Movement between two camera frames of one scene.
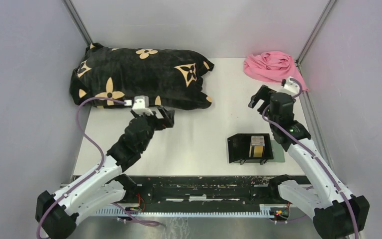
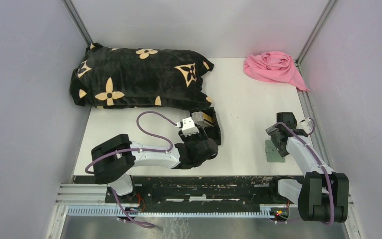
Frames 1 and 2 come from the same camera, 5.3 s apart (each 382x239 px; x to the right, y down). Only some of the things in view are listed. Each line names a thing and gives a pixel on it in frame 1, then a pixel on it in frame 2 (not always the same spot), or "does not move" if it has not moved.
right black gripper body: [264, 94] -> [278, 144]
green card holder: [278, 153] does not move
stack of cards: [256, 146] -> [198, 116]
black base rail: [203, 190] does not move
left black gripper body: [159, 124] -> [193, 139]
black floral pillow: [175, 78] does not move
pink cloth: [272, 66] does not move
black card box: [238, 146] -> [213, 132]
